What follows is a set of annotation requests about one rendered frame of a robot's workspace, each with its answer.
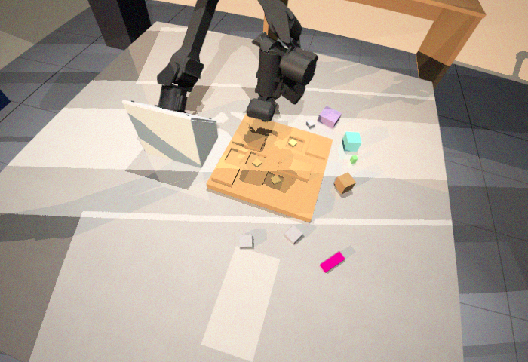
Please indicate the teal cube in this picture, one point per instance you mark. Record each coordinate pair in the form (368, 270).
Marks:
(351, 141)

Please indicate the magenta rectangular block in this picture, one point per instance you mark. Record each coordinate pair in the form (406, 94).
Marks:
(331, 262)

